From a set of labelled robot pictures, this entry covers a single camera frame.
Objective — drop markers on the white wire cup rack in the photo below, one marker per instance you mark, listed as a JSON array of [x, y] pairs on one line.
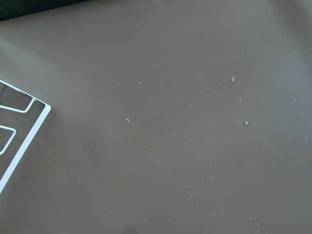
[[21, 116]]

